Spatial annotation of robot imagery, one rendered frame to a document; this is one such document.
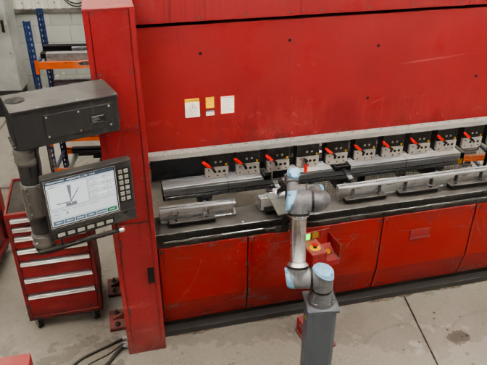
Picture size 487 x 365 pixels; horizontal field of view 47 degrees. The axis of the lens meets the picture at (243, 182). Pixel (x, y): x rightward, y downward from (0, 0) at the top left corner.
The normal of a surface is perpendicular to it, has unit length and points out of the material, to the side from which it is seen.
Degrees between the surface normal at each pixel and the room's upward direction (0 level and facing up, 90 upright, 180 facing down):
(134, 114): 90
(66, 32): 90
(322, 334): 90
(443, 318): 0
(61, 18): 90
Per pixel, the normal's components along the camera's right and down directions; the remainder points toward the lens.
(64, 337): 0.00, -0.87
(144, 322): 0.24, 0.48
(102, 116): 0.49, 0.43
